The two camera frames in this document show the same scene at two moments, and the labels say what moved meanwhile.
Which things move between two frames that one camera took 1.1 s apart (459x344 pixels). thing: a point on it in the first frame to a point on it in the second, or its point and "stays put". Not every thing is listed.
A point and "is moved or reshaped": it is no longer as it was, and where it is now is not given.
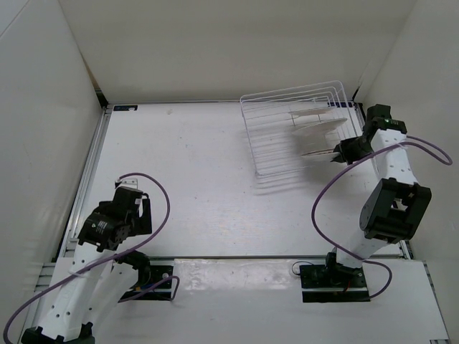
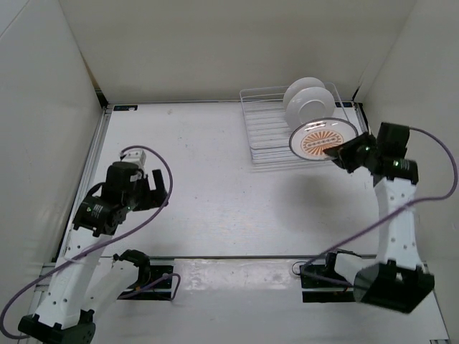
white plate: x=298 y=112 to x=298 y=85
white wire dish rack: x=292 y=130 is moved or reshaped
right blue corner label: x=343 y=104 stays put
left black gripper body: x=103 y=206 to x=142 y=197
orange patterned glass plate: x=319 y=152 is moved or reshaped
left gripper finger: x=145 y=220 to x=159 y=181
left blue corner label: x=125 y=107 stays put
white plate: x=316 y=134 to x=308 y=102
